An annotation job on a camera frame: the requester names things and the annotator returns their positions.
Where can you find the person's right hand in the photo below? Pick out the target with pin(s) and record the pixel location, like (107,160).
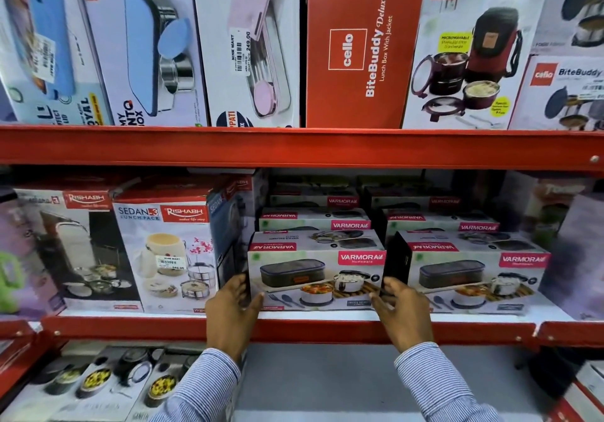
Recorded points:
(408,322)

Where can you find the person's left hand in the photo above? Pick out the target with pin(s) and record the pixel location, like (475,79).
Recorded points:
(229,322)

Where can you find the Varmora lunch box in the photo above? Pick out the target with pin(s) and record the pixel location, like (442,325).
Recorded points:
(302,285)
(472,280)

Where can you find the Rishabh Sedan lunch box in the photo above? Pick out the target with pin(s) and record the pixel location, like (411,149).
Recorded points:
(170,256)

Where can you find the stack of Varmora boxes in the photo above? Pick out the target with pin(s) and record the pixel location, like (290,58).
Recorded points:
(306,221)

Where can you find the red metal shelf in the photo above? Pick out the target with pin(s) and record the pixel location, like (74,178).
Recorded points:
(14,329)
(283,147)
(575,334)

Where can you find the pink lunch box carton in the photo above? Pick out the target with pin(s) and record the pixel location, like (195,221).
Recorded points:
(255,58)

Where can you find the red Cello BiteBuddy box side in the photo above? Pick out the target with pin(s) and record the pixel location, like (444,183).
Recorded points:
(358,58)

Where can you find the Cello BiteBuddy box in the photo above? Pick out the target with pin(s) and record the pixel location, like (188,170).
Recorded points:
(575,11)
(561,100)

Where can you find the Cello MF Fresheo box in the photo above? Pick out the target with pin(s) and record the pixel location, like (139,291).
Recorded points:
(476,58)

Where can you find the person's right forearm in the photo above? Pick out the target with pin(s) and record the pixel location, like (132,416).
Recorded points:
(439,388)

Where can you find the person's left forearm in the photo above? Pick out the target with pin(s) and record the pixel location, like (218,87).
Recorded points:
(203,388)

